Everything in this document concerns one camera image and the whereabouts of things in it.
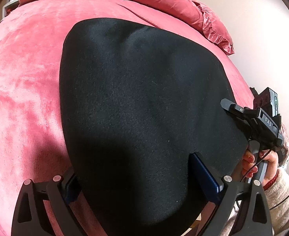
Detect black pants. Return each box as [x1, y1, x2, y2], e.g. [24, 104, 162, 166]
[59, 18, 247, 235]

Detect beige sweater forearm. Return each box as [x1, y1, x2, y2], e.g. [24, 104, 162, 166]
[224, 168, 289, 236]

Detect person's right hand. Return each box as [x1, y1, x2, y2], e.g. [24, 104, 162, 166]
[241, 148, 281, 187]

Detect pink velvet bed sheet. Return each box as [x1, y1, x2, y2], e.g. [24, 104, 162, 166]
[0, 0, 253, 235]

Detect white bedside table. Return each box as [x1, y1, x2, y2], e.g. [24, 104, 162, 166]
[2, 0, 19, 19]

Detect black cable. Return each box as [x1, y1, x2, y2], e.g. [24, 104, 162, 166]
[235, 147, 289, 212]

